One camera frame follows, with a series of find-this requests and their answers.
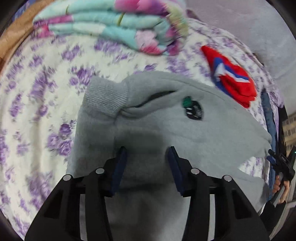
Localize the grey fleece pants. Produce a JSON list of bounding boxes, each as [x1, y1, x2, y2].
[[67, 71, 271, 240]]

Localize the person's right hand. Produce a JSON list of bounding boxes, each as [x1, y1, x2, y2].
[[273, 175, 290, 204]]

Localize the red blue white folded garment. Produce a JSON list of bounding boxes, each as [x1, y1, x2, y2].
[[201, 46, 257, 108]]

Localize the white purple floral bedsheet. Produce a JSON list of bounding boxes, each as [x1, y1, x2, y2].
[[1, 19, 283, 238]]

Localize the folded turquoise pink floral blanket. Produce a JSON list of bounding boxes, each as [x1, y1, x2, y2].
[[33, 0, 189, 55]]

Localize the blue bed frame edge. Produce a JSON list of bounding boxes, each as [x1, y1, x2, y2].
[[261, 89, 278, 200]]

